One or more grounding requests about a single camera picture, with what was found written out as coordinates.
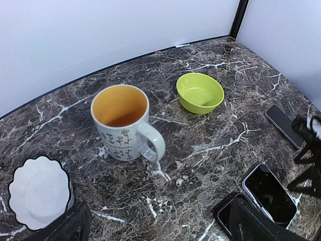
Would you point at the white mug orange inside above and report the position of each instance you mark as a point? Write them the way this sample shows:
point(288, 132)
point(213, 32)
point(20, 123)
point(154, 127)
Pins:
point(121, 114)

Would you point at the white-edged smartphone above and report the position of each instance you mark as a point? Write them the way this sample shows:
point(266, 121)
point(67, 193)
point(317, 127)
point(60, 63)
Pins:
point(283, 123)

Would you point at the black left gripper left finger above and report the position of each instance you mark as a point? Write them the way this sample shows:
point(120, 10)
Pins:
point(74, 224)

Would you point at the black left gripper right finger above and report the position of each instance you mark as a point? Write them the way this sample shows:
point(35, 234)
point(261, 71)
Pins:
point(247, 223)

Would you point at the green bowl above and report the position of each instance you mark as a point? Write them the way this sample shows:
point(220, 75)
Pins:
point(199, 93)

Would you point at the right black frame post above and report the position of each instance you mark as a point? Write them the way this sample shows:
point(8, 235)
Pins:
point(239, 16)

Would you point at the black phone case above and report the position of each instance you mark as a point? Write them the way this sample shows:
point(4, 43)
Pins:
point(220, 204)

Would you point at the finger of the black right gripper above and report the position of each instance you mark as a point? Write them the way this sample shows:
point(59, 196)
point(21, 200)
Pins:
point(310, 146)
point(311, 174)

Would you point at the black phone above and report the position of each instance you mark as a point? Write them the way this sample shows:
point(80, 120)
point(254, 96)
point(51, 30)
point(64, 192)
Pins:
point(269, 193)

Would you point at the white scalloped bowl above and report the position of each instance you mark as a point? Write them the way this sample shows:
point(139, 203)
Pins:
point(40, 191)

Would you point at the black smartphone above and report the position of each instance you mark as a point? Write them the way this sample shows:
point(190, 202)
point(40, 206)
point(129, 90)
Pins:
point(223, 214)

